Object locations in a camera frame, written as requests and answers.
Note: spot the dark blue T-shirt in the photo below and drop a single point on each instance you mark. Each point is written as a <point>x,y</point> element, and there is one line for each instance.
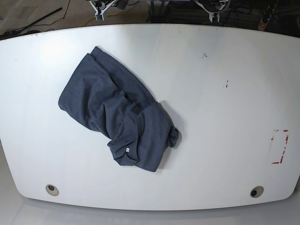
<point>104,96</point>

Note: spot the red tape rectangle marking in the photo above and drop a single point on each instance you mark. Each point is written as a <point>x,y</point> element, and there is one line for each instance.
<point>278,146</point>

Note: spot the black rod on floor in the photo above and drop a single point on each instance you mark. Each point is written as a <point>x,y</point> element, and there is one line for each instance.
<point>17,32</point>

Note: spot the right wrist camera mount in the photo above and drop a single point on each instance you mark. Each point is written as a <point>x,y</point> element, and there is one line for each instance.
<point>101,6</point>

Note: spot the left table cable grommet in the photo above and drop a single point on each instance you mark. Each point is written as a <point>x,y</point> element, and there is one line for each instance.
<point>52,190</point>

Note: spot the table cable grommet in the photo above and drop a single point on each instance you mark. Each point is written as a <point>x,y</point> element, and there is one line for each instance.
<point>52,190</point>
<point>256,192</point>

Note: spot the right table cable grommet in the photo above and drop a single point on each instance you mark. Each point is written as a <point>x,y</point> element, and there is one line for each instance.
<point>256,192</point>

